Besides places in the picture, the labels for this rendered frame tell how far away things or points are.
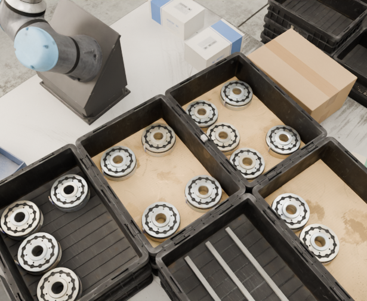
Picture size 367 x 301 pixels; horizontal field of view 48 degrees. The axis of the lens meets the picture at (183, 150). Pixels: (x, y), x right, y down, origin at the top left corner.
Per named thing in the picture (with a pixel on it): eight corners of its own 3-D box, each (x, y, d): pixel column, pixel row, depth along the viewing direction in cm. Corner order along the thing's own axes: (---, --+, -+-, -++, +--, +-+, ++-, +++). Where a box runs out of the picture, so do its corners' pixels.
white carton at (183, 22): (150, 17, 173) (148, -1, 166) (169, 3, 178) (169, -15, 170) (184, 40, 166) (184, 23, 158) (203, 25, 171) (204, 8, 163)
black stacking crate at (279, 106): (164, 115, 133) (163, 93, 123) (234, 75, 142) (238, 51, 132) (243, 207, 116) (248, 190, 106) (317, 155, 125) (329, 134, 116)
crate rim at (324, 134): (162, 97, 125) (162, 91, 123) (238, 55, 134) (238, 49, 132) (247, 193, 108) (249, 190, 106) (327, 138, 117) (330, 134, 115)
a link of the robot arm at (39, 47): (62, 82, 126) (27, 78, 114) (39, 54, 130) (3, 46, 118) (83, 52, 122) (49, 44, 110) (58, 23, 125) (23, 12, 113)
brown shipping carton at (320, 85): (341, 107, 149) (357, 77, 135) (299, 138, 142) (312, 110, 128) (281, 59, 161) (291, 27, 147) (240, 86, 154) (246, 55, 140)
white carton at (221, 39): (221, 35, 168) (222, 18, 160) (241, 51, 163) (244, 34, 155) (184, 59, 161) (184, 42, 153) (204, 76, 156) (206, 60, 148)
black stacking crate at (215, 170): (82, 162, 124) (73, 141, 114) (163, 116, 133) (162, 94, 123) (154, 269, 107) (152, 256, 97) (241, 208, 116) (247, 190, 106)
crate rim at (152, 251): (74, 145, 116) (72, 140, 113) (162, 97, 125) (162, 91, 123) (152, 260, 99) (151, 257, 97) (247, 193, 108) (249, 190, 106)
